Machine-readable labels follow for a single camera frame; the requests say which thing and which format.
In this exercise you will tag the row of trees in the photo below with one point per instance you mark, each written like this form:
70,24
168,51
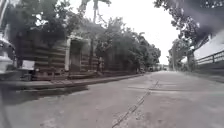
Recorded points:
120,43
186,23

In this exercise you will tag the raised concrete pavement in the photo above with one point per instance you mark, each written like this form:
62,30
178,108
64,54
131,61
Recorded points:
83,81

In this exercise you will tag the grey concrete road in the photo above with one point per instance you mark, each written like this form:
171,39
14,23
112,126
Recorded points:
173,103

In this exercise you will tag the dark railing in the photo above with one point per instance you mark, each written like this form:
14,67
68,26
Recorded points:
213,58

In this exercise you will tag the building with pale roof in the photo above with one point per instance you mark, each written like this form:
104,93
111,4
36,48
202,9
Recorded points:
213,45

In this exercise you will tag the striped wall with gate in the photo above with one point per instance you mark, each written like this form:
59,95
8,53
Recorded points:
50,56

